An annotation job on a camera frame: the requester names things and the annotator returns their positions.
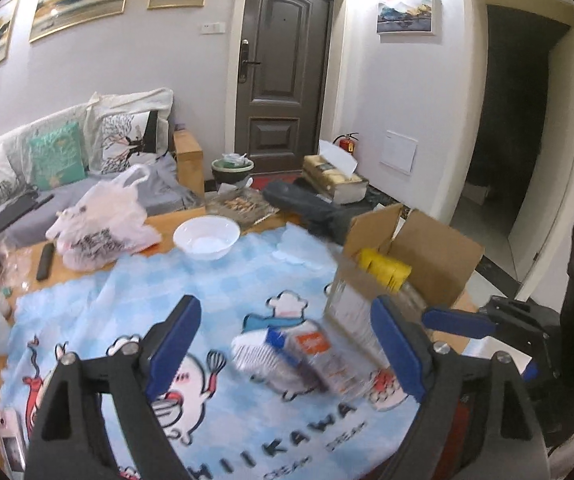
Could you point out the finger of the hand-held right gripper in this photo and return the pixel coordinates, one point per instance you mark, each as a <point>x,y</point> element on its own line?
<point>457,321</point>
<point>531,375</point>

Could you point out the white plastic bowl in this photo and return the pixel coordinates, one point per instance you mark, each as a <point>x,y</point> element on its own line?
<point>207,237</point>

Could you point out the black bag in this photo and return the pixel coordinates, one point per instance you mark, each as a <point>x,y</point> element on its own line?
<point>312,207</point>

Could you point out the blue printed tablecloth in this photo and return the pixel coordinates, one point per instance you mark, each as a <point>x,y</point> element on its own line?
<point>267,280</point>

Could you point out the blue snack packet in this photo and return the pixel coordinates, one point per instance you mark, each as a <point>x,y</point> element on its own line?
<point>276,337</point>

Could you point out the white wall switch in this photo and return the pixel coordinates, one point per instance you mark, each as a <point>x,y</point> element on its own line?
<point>212,27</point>

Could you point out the grey sofa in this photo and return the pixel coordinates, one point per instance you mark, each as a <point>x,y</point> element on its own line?
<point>167,185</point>

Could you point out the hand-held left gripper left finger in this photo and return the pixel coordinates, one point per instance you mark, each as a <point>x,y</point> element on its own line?
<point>173,347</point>

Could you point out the brown cardboard box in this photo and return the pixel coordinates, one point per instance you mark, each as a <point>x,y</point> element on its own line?
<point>432,255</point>

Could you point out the green trash bin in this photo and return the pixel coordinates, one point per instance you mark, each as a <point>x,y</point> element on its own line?
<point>232,172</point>

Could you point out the white cushion tree print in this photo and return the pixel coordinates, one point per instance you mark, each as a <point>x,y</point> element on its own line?
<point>127,140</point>

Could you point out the red fire extinguisher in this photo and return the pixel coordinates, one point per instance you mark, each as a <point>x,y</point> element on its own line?
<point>347,142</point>

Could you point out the black laptop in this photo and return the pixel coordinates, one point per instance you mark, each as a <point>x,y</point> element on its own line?
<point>17,212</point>

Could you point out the white cushion red tag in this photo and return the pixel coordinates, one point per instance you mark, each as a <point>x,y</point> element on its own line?
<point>1,175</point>

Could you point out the wooden sofa armrest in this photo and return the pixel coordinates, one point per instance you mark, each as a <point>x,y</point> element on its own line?
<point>189,162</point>

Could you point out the white printed plastic bag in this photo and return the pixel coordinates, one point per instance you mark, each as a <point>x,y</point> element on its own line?
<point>102,225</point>

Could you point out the black remote control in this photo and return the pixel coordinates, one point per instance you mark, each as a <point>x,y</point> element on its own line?
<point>45,261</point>

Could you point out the glass tray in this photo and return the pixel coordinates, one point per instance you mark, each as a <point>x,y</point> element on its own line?
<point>242,207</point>

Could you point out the blue mountain canvas painting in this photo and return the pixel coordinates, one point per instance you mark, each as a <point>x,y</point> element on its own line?
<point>407,10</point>

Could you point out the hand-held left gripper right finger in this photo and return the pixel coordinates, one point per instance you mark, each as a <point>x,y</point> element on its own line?
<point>398,352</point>

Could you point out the white wall panel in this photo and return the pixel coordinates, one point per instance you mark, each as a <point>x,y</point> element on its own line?
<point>400,152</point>

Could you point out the teal tree print cushion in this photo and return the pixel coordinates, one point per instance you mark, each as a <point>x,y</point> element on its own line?
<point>59,157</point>

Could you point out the white striped snack packet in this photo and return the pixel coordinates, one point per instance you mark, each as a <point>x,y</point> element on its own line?
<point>259,360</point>

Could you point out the dark brown door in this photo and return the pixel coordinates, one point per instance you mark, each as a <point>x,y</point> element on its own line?
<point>284,70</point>

